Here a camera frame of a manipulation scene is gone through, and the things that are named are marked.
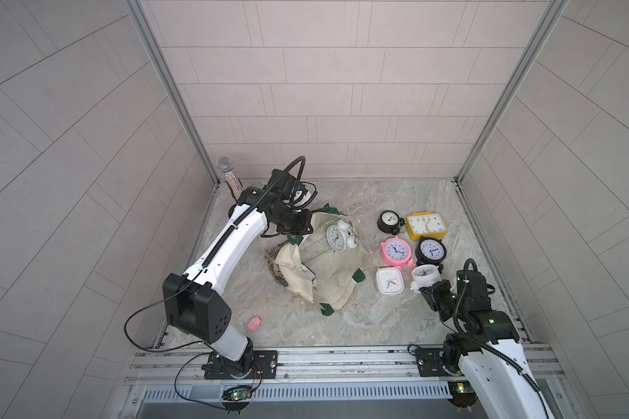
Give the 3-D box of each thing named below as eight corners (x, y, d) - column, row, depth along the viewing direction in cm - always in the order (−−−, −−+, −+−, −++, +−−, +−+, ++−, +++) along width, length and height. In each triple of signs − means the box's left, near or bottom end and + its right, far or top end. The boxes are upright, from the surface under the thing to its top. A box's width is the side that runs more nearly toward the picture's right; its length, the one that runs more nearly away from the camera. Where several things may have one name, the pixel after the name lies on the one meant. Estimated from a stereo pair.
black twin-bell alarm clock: (373, 225, 103) (374, 219, 100) (385, 212, 107) (386, 206, 105) (393, 238, 99) (395, 233, 96) (404, 224, 103) (406, 219, 101)
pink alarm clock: (384, 272, 91) (386, 268, 88) (379, 241, 99) (381, 236, 96) (413, 272, 91) (415, 268, 88) (406, 241, 99) (408, 237, 96)
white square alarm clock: (377, 294, 86) (378, 290, 83) (374, 271, 91) (375, 267, 88) (403, 294, 86) (406, 290, 83) (399, 271, 91) (401, 267, 88)
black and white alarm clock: (413, 263, 93) (415, 259, 90) (417, 238, 100) (419, 233, 97) (442, 273, 91) (445, 269, 88) (444, 246, 97) (447, 241, 95)
